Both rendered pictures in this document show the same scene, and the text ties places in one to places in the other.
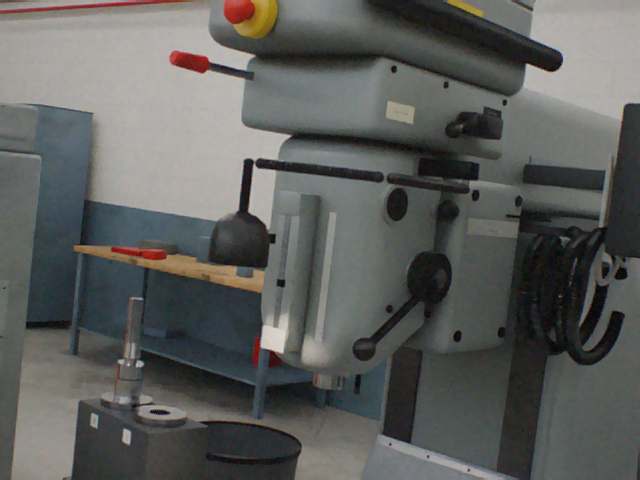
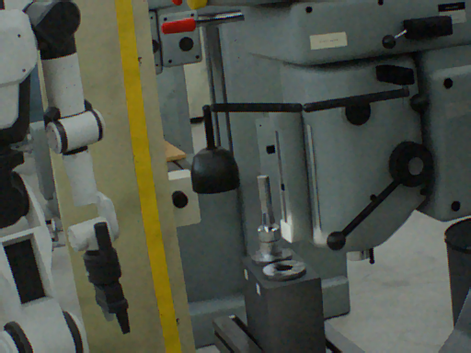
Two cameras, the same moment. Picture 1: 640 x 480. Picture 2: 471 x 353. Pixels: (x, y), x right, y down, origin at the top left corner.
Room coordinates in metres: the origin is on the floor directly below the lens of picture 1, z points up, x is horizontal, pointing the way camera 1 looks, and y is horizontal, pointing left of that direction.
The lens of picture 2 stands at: (0.04, -0.62, 1.79)
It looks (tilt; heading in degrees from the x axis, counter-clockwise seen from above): 14 degrees down; 33
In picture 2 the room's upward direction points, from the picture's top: 7 degrees counter-clockwise
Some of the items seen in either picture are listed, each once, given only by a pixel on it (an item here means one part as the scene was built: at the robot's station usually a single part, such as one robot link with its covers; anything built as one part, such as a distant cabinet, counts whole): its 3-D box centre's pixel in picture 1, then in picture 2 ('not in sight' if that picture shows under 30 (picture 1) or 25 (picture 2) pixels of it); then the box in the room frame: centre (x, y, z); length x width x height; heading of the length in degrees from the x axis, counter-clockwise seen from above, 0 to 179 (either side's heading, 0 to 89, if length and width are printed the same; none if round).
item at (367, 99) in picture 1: (380, 110); (360, 19); (1.33, -0.06, 1.68); 0.34 x 0.24 x 0.10; 140
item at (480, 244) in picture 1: (422, 257); (446, 129); (1.45, -0.16, 1.47); 0.24 x 0.19 x 0.26; 50
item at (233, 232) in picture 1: (240, 237); (213, 166); (1.09, 0.09, 1.49); 0.07 x 0.07 x 0.06
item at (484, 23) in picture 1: (475, 30); not in sight; (1.23, -0.17, 1.79); 0.45 x 0.04 x 0.04; 140
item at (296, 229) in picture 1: (290, 271); (292, 175); (1.22, 0.03, 1.45); 0.04 x 0.04 x 0.21; 50
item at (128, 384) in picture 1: (128, 383); (269, 243); (1.57, 0.30, 1.19); 0.05 x 0.05 x 0.06
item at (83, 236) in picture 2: not in sight; (95, 244); (1.51, 0.75, 1.17); 0.11 x 0.11 x 0.11; 64
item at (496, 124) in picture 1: (468, 127); (413, 32); (1.26, -0.18, 1.66); 0.12 x 0.04 x 0.04; 140
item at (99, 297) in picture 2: not in sight; (106, 284); (1.52, 0.76, 1.05); 0.13 x 0.10 x 0.12; 62
